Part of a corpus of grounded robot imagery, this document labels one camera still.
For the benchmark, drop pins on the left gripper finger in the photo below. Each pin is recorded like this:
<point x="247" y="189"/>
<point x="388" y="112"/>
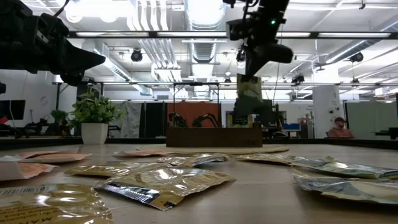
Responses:
<point x="81" y="64"/>
<point x="77" y="54"/>

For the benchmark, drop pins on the wooden tea organizer box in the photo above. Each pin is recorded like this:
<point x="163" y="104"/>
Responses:
<point x="214" y="138"/>

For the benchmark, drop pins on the round woven placemat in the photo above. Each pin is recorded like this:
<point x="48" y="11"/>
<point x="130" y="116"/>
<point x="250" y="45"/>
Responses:
<point x="273" y="150"/>

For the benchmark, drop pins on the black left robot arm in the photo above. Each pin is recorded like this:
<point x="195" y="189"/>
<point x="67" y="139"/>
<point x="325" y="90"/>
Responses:
<point x="12" y="7"/>

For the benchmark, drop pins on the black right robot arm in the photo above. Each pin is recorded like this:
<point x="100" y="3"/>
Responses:
<point x="273" y="12"/>

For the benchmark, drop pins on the background black robot arm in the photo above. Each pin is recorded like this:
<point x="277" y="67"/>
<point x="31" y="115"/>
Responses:
<point x="206" y="118"/>
<point x="175" y="119"/>

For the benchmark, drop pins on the black ceiling spotlight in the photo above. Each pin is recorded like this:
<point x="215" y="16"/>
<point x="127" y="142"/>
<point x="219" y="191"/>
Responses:
<point x="298" y="79"/>
<point x="136" y="55"/>
<point x="356" y="57"/>
<point x="240" y="56"/>

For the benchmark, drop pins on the black computer monitor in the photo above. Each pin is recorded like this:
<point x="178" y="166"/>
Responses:
<point x="12" y="109"/>
<point x="269" y="113"/>

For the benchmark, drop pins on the small background potted plant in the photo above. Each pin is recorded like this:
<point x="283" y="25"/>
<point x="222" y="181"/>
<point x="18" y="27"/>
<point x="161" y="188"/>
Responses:
<point x="59" y="115"/>

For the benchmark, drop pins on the black beam with light strips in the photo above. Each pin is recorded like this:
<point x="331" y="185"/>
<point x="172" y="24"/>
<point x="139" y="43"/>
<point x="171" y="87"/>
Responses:
<point x="192" y="34"/>

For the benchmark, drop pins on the blue bin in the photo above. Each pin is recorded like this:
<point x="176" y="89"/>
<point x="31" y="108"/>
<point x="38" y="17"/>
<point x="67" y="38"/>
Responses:
<point x="291" y="126"/>

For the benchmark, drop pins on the orange partition panel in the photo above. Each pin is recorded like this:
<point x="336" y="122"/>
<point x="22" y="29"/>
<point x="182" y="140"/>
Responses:
<point x="192" y="107"/>

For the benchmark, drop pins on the green plant in white pot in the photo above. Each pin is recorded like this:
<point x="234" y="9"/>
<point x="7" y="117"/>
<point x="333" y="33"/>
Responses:
<point x="94" y="133"/>

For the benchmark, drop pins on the person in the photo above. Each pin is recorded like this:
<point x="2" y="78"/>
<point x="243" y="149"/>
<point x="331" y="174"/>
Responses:
<point x="340" y="132"/>

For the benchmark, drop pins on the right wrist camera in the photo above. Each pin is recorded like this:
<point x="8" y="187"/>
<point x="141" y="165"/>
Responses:
<point x="237" y="29"/>

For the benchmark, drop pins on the background black frame stand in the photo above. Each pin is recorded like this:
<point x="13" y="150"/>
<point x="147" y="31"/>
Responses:
<point x="196" y="83"/>

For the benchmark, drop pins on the silver ceiling air duct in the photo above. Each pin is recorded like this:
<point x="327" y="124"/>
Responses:
<point x="205" y="18"/>

